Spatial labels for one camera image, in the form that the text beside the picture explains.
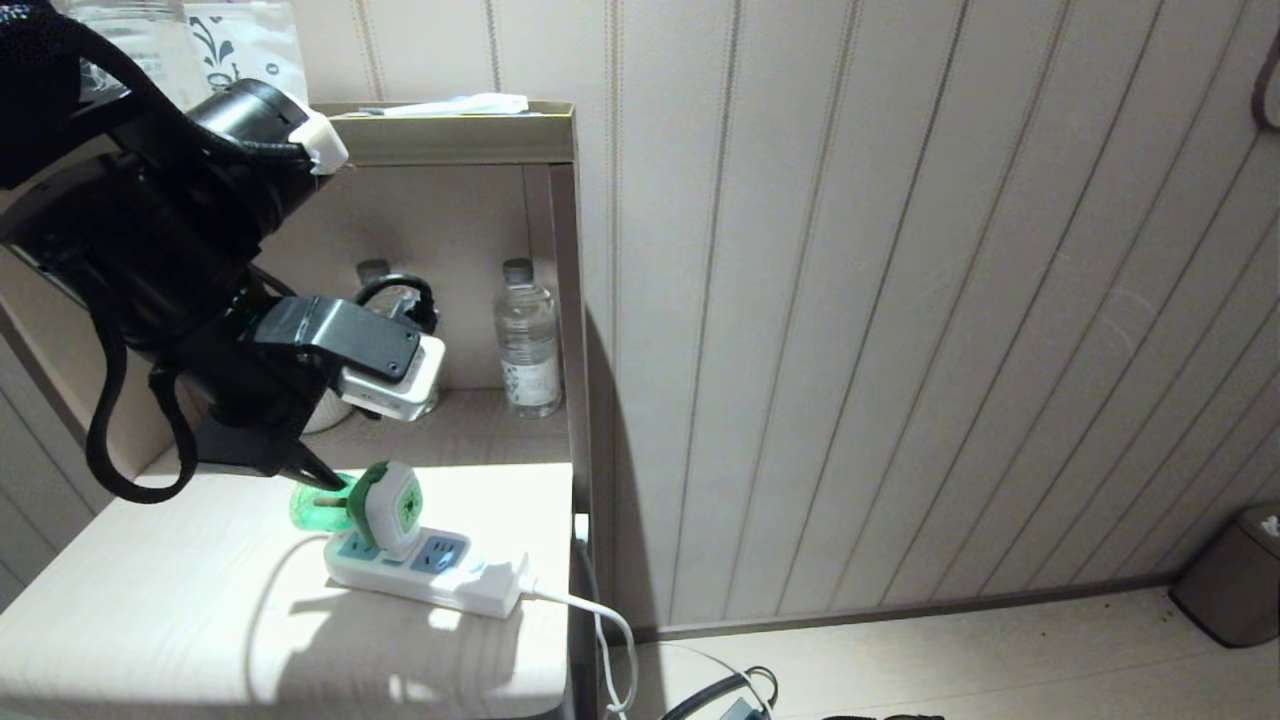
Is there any large clear water bottle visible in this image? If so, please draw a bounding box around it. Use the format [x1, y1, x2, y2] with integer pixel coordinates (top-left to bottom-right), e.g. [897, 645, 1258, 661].
[60, 0, 206, 111]

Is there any white power strip cable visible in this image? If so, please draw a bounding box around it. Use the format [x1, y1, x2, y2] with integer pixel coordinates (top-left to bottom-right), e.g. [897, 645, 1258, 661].
[520, 513, 639, 720]

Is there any green mosquito repellent plug-in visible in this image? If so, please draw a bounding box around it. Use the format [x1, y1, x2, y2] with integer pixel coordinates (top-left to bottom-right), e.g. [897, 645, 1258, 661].
[289, 460, 425, 562]

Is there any flat white paper packet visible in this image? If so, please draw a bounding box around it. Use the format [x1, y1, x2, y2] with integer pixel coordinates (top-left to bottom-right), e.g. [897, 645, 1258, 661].
[335, 93, 531, 119]

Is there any grey trash bin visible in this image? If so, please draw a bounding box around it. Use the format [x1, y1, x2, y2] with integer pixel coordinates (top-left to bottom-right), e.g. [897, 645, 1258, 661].
[1168, 503, 1280, 649]

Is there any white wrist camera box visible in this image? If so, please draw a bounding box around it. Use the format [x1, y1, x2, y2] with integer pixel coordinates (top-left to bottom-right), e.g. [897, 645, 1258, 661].
[250, 295, 447, 423]

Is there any white power strip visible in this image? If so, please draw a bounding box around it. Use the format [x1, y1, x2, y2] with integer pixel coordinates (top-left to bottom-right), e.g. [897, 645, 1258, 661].
[323, 527, 532, 620]

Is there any white printed bag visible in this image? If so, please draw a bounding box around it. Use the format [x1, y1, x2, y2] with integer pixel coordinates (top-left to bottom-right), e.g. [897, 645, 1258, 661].
[185, 2, 309, 106]

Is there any small water bottle black cap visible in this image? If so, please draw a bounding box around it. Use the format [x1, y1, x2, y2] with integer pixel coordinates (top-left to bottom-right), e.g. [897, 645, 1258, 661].
[352, 259, 441, 421]
[494, 258, 563, 418]

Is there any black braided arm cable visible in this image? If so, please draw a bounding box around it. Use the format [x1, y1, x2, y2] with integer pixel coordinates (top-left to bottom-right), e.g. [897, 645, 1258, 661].
[85, 270, 201, 504]

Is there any white ribbed mug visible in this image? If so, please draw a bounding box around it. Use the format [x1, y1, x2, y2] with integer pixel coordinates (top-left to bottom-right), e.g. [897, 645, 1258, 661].
[298, 388, 353, 436]

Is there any black floor cable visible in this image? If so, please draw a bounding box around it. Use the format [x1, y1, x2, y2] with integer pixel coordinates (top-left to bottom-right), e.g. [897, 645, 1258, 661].
[662, 667, 781, 720]

